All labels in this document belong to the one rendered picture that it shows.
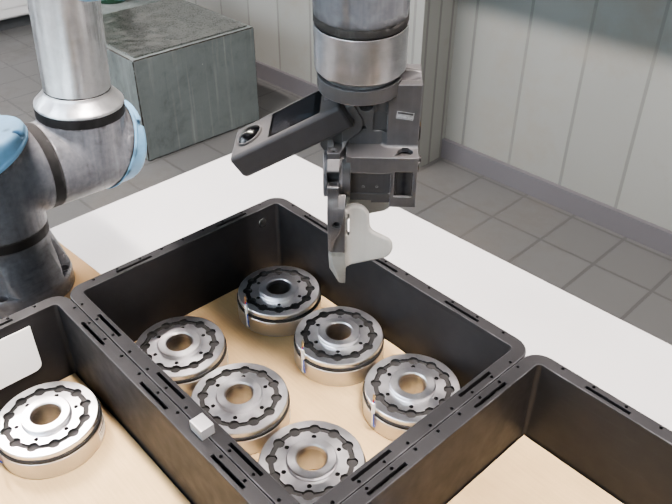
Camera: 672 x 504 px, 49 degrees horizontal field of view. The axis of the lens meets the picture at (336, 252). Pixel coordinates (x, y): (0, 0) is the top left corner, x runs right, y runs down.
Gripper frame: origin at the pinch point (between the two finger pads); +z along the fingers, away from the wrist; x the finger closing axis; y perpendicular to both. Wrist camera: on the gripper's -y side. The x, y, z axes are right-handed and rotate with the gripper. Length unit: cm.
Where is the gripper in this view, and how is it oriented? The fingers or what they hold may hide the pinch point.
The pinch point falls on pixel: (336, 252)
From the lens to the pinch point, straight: 73.5
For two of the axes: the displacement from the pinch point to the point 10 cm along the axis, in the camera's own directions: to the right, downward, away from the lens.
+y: 10.0, 0.2, -0.4
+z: 0.1, 7.5, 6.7
